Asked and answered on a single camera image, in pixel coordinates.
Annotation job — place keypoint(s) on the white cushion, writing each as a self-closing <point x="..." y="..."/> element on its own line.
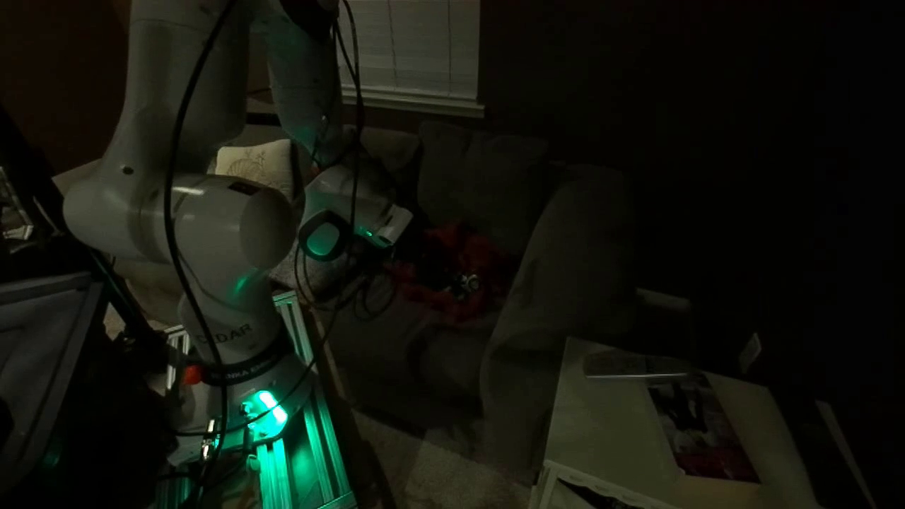
<point x="266" y="166"/>

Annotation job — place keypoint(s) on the grey sofa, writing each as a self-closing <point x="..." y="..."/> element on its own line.
<point x="460" y="324"/>

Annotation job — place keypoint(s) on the red cloth on sofa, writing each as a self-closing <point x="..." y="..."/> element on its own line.
<point x="454" y="269"/>

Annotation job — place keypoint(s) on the window with white blinds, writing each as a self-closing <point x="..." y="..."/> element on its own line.
<point x="415" y="54"/>

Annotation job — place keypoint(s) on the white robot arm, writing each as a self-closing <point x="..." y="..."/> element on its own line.
<point x="157" y="196"/>

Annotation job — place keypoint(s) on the magazine with red cover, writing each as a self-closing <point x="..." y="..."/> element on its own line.
<point x="699" y="432"/>

